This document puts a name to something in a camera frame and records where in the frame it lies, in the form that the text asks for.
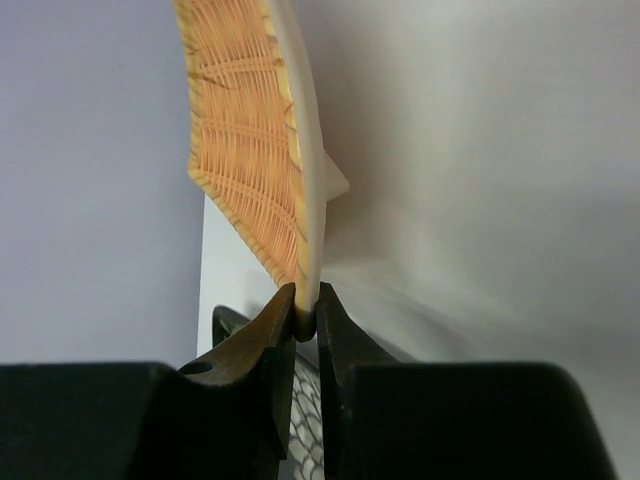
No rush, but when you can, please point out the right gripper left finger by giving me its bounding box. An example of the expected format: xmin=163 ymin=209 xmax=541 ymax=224
xmin=180 ymin=284 xmax=296 ymax=479

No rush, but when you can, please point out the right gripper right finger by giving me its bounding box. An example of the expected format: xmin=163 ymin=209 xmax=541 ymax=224
xmin=316 ymin=282 xmax=415 ymax=479

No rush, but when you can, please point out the fan-shaped woven plate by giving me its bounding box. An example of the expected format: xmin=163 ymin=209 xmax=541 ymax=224
xmin=174 ymin=0 xmax=350 ymax=342

